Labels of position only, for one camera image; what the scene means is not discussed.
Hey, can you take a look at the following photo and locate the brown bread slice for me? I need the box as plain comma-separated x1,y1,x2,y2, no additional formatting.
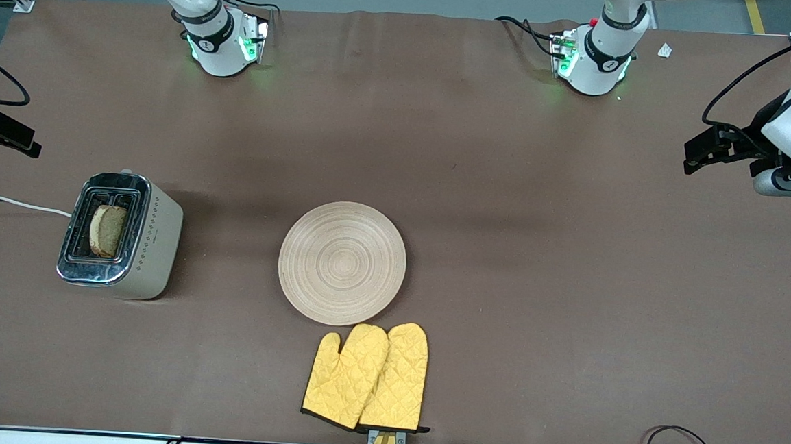
88,203,130,259

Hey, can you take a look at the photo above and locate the round wooden plate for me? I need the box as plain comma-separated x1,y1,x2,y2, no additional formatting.
275,197,411,331

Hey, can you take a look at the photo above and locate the chrome and cream toaster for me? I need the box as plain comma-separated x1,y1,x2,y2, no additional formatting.
55,166,187,304

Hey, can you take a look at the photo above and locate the brown table cover sheet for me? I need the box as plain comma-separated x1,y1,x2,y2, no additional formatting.
0,0,791,444

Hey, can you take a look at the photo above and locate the yellow quilted oven mitt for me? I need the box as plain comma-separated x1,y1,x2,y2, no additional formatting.
357,320,437,435
300,320,391,433

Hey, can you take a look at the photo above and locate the white toaster power cord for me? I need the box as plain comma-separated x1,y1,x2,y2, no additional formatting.
0,196,73,219

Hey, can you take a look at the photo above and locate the black left base cable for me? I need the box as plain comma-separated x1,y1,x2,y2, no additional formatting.
492,14,561,60

